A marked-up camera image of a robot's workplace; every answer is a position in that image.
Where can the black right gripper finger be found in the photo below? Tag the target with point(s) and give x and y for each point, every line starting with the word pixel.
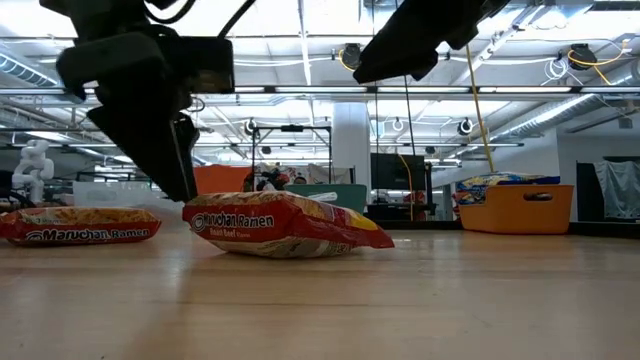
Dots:
pixel 405 40
pixel 427 65

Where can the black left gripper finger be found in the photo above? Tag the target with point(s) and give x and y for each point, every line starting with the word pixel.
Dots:
pixel 145 150
pixel 189 140

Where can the red roast beef ramen packet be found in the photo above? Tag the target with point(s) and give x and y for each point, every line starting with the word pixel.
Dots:
pixel 80 225
pixel 280 225

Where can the orange partition panel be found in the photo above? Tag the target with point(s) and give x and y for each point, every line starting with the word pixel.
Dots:
pixel 220 180

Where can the clear plastic bin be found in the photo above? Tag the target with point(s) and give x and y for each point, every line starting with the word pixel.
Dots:
pixel 115 195

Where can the black monitor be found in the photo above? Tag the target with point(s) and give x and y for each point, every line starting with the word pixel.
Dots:
pixel 397 170

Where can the white square pillar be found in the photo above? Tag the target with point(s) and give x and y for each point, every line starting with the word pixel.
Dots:
pixel 350 145

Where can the teal plastic bin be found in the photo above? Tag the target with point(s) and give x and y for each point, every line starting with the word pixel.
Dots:
pixel 350 197

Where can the orange plastic bin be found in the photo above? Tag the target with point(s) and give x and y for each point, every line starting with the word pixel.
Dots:
pixel 515 215

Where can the grey tarp cover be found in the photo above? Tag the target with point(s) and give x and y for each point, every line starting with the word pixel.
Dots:
pixel 620 190

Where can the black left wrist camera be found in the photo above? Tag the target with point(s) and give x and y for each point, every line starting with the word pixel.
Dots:
pixel 205 65

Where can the black metal frame stand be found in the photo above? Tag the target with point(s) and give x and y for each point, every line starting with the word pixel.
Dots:
pixel 292 128

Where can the silver air duct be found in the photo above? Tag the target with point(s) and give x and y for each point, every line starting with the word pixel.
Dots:
pixel 550 116

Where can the black aluminium table frame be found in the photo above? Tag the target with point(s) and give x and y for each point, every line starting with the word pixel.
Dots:
pixel 425 225

